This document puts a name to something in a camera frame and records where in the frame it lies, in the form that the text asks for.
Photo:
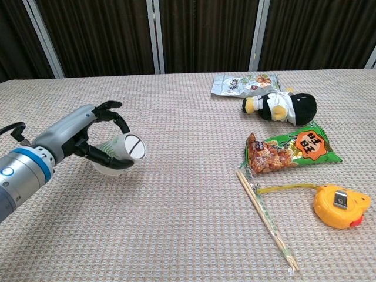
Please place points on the grey partition frame post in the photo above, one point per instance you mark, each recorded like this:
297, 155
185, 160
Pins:
155, 35
371, 60
44, 38
258, 35

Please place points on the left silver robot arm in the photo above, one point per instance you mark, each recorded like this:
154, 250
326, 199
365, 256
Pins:
20, 176

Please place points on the clear chopstick wrapper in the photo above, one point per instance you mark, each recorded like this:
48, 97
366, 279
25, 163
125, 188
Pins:
273, 226

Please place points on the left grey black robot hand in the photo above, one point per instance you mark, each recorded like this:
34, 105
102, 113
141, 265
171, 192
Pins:
67, 130

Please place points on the black penguin plush toy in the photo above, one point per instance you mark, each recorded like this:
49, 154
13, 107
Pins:
299, 108

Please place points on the silver snack bag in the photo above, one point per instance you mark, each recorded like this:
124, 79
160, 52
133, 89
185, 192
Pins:
241, 86

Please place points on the green rice cracker bag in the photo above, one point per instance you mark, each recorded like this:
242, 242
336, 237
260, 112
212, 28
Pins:
293, 149

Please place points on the wooden chopstick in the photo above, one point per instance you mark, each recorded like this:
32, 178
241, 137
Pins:
265, 218
270, 218

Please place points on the checkered woven tablecloth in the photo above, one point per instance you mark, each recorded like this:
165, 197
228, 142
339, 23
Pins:
191, 191

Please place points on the floral white paper cup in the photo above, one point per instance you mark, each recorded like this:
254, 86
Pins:
123, 147

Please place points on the yellow tape measure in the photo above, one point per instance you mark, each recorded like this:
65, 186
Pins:
337, 205

